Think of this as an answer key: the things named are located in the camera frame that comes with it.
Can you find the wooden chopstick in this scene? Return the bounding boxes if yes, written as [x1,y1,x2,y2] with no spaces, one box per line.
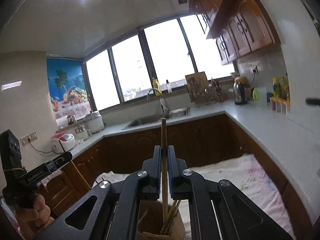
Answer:
[161,118,168,225]
[159,199,178,235]
[137,209,149,227]
[162,199,182,235]

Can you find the steel kitchen sink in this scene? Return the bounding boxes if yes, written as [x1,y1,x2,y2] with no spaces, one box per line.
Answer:
[124,107,190,129]

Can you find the left hand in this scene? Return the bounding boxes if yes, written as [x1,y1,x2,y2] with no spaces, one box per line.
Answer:
[15,194,54,239]

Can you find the pink dish towel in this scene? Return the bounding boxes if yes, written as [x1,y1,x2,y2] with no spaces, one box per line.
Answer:
[41,170,62,187]

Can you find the wooden utensil holder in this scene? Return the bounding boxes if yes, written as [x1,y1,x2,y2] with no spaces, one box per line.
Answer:
[136,200,185,240]

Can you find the white floral tablecloth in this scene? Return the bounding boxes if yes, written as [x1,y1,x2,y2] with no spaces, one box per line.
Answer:
[92,153,297,240]

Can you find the white red rice cooker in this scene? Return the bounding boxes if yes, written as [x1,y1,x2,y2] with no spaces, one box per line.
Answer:
[50,132,75,154]

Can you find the lower wooden cabinets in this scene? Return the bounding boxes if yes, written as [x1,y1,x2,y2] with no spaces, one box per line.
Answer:
[40,114,312,239]

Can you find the wooden cabinets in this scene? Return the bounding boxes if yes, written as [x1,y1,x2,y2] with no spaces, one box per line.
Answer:
[189,0,280,65]
[40,114,312,239]

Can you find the small white appliance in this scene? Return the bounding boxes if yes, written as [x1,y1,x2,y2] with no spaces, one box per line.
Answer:
[75,125,92,141]

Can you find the white tall cooker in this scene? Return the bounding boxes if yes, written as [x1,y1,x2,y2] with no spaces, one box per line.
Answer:
[85,111,105,133]

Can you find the fruit beach poster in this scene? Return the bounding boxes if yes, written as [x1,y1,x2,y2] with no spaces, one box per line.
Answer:
[47,58,91,120]

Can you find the chrome sink faucet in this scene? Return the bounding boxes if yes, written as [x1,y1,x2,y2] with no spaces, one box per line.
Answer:
[146,87,169,117]

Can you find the knife block with knives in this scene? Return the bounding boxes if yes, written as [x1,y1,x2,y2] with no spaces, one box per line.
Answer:
[210,79,223,102]

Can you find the spice jar rack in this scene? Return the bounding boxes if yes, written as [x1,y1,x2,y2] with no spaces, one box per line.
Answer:
[270,96,291,115]

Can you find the green lid white container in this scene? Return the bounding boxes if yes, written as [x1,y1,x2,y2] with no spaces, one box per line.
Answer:
[252,87,267,107]

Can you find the steel electric kettle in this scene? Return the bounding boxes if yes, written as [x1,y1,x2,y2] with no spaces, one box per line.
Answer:
[233,76,247,105]

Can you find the wooden cutting board rack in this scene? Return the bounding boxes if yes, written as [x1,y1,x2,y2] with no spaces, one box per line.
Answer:
[185,72,209,105]

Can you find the yellow dish soap bottle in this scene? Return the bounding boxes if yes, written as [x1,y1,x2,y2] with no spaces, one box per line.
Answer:
[152,77,162,96]

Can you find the clear soap dispenser bottle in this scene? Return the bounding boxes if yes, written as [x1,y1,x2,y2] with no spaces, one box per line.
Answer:
[166,80,172,93]

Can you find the yellow oil bottle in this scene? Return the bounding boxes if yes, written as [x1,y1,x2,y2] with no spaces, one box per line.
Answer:
[272,77,281,98]

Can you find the upper wooden cabinets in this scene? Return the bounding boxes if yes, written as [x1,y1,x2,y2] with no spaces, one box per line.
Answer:
[189,0,280,65]

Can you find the wall power outlet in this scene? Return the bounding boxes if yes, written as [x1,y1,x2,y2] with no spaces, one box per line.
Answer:
[21,132,37,146]

